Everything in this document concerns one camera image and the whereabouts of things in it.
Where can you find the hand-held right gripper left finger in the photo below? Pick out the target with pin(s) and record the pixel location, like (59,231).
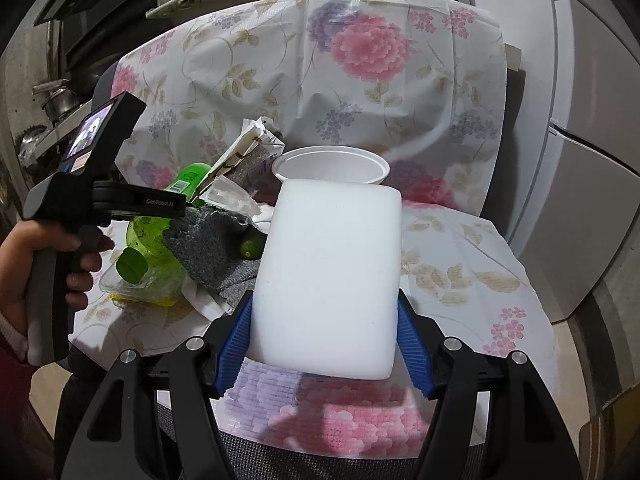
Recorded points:
(235,340)

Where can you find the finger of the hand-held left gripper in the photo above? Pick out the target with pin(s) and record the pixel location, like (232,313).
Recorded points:
(150,201)

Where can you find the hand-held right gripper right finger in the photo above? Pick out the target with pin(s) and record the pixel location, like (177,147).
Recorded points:
(412,345)

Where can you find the green plastic bottle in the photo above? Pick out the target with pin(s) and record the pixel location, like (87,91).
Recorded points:
(145,230)

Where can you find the white tissue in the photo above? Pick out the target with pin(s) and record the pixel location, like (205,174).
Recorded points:
(232,200)

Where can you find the white foam block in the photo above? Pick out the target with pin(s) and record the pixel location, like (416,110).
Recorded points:
(325,270)

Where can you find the person's left forearm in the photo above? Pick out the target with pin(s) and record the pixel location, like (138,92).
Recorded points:
(15,340)

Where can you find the person's left hand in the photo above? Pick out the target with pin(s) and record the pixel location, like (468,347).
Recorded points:
(17,265)

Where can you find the steel pot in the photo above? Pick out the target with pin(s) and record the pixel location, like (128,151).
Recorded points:
(60,102)

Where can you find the steel pan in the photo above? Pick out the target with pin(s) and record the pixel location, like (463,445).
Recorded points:
(32,142)

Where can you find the grey knit cloth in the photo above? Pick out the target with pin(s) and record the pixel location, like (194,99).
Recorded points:
(210,250)

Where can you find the clear plastic container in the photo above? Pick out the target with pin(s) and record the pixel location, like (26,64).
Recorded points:
(150,292)

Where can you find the green lime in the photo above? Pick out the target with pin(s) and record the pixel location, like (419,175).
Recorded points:
(250,245)

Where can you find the white drink carton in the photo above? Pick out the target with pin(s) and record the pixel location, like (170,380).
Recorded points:
(260,140)

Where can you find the glass shelf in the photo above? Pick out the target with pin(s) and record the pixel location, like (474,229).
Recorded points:
(225,2)

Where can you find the orange banded white bowl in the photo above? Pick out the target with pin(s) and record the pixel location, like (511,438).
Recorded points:
(330,162)

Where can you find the cardboard box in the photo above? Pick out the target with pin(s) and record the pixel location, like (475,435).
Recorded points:
(612,445)

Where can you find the floral cloth-covered chair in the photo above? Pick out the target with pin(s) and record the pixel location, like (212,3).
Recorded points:
(350,85)

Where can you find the silver refrigerator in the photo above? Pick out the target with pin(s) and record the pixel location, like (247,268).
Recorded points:
(590,85)

